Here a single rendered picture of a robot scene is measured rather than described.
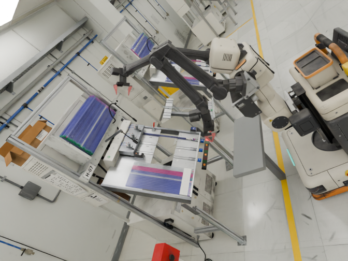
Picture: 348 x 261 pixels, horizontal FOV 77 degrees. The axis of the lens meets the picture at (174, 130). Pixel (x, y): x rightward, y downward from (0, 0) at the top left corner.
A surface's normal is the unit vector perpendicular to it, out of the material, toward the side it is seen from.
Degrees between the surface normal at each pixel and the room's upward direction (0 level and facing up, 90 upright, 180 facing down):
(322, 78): 92
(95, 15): 90
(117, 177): 44
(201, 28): 90
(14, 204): 90
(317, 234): 0
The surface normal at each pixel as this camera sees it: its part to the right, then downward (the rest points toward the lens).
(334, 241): -0.69, -0.58
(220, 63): -0.07, 0.64
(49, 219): 0.70, -0.40
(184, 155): -0.02, -0.70
